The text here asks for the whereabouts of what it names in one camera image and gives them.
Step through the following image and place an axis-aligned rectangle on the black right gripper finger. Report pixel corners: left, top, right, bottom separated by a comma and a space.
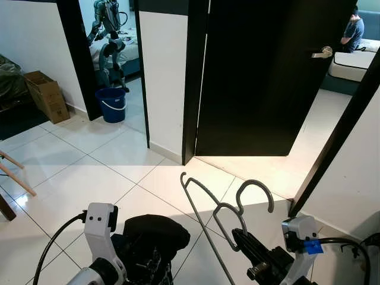
232, 228, 262, 265
245, 232, 275, 263

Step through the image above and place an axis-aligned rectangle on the grey plastic clothes hanger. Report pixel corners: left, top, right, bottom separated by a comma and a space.
180, 171, 276, 285

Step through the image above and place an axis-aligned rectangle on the black white printed jersey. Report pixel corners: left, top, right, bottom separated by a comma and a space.
110, 215, 191, 285

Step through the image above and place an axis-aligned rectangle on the blue tape tag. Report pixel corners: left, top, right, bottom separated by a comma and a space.
303, 239, 325, 255

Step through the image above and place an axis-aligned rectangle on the black wooden door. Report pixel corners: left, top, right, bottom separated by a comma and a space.
195, 0, 357, 157

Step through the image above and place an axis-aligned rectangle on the blue plastic bucket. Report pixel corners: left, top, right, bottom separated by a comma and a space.
95, 88, 128, 124

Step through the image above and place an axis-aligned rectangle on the white mattress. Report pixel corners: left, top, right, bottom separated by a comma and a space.
328, 39, 380, 83

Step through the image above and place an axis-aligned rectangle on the bed with grey sheet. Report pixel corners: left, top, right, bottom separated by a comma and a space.
89, 27, 143, 78

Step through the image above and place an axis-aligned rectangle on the seated person blue shirt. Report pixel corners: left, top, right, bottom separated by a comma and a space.
341, 6, 365, 53

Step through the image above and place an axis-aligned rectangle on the wooden chair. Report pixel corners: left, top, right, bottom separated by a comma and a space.
0, 150, 38, 221

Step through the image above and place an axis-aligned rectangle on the grey humanoid robot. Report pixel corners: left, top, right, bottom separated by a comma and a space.
88, 0, 129, 93

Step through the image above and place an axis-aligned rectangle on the tall cardboard box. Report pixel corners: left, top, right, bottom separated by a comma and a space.
24, 71, 71, 124

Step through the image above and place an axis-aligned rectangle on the olive green blanket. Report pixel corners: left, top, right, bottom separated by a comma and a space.
0, 53, 31, 113

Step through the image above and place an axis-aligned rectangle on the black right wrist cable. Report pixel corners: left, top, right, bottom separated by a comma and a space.
321, 236, 372, 285

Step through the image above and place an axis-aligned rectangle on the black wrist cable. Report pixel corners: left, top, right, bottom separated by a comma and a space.
33, 211, 88, 285
321, 236, 372, 285

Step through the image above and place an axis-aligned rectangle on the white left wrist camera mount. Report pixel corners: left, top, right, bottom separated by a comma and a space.
83, 203, 118, 280

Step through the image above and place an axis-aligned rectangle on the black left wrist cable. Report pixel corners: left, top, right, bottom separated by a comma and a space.
33, 211, 88, 285

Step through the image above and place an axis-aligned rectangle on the metal door handle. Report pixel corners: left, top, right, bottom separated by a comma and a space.
312, 46, 335, 59

